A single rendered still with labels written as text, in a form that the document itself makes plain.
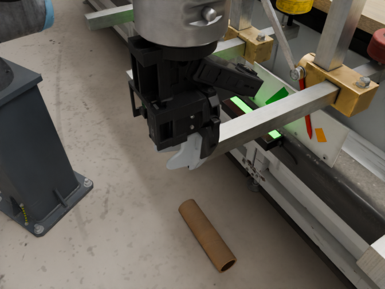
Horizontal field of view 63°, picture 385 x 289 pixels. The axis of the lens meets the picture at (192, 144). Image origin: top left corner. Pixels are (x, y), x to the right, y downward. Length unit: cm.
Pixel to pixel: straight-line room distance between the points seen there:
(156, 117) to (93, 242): 109
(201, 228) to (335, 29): 89
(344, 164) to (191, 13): 49
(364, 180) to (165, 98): 45
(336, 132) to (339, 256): 66
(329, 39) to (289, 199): 80
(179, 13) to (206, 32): 3
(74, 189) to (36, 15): 75
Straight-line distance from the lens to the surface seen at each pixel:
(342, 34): 58
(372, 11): 79
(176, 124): 35
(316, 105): 56
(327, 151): 66
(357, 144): 87
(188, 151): 40
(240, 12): 75
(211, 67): 34
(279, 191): 129
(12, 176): 126
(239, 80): 37
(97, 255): 135
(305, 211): 126
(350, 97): 58
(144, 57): 30
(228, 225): 136
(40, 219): 147
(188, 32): 28
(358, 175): 68
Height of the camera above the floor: 117
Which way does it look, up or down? 46 degrees down
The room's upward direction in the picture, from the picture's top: straight up
